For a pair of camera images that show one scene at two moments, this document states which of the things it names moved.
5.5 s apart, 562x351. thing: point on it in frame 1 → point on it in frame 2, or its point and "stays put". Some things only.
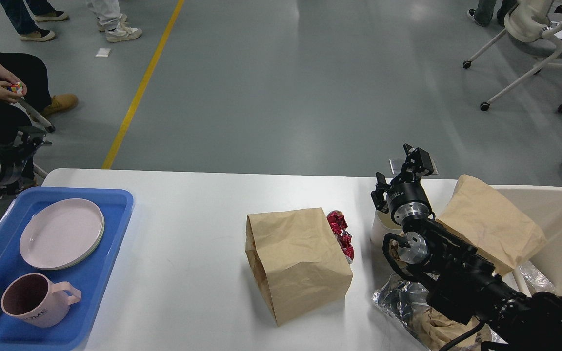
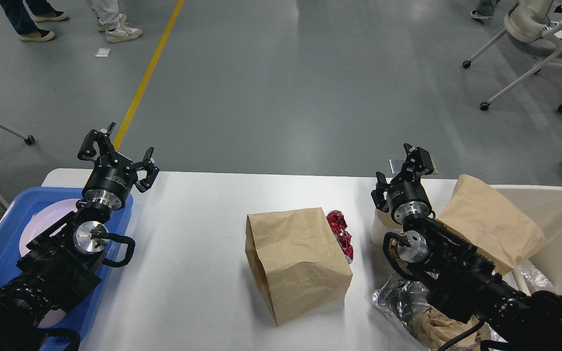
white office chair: x=528 y=21 stays put
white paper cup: x=382 y=224 stays put
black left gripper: x=6 y=166 → x=111 y=184
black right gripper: x=409 y=197 stays put
